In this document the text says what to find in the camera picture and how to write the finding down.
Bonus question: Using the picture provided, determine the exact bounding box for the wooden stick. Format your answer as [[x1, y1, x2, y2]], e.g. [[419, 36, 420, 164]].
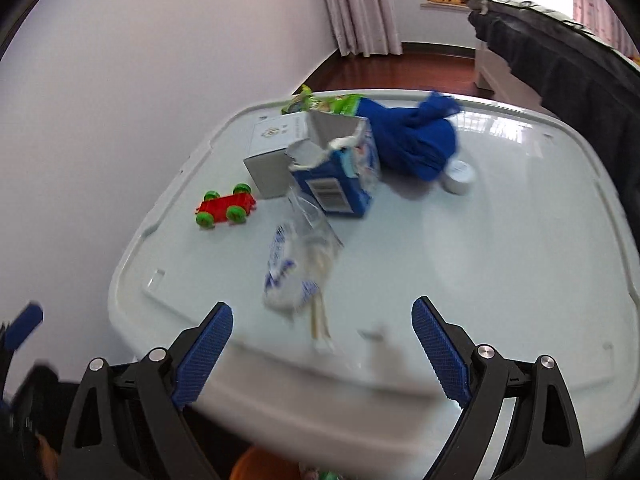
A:
[[310, 292, 334, 353]]

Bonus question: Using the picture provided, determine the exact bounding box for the red green toy car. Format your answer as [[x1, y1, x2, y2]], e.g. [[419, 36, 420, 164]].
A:
[[194, 183, 256, 229]]

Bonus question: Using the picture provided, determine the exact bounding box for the right pink curtain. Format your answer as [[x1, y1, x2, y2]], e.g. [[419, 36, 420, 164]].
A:
[[573, 0, 639, 58]]

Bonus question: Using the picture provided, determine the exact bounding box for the blue cloth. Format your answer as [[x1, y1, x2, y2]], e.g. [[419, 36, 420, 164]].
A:
[[357, 92, 461, 182]]

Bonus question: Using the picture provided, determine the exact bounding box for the torn blue white carton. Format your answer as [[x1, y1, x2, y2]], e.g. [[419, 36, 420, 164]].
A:
[[286, 110, 381, 218]]

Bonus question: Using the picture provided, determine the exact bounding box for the white bed frame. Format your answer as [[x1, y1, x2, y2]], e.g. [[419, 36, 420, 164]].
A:
[[474, 40, 552, 116]]

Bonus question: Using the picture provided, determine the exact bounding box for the white grey cardboard box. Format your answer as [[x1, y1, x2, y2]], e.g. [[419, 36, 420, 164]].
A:
[[244, 112, 309, 200]]

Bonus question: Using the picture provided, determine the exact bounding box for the left pink curtain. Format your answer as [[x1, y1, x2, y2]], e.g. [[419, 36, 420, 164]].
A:
[[326, 0, 402, 58]]

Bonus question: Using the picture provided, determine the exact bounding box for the white bottle cap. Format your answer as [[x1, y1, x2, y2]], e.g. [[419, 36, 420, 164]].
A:
[[442, 158, 476, 195]]

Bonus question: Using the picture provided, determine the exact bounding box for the green snack packet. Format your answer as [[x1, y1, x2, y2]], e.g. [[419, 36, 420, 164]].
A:
[[281, 84, 362, 116]]

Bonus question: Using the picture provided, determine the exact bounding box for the pink curtain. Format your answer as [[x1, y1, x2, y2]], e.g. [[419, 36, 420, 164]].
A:
[[326, 0, 402, 58], [573, 0, 639, 58]]

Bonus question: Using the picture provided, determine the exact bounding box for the clear plastic wrapper bag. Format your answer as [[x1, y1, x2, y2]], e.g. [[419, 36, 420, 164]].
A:
[[262, 188, 343, 314]]

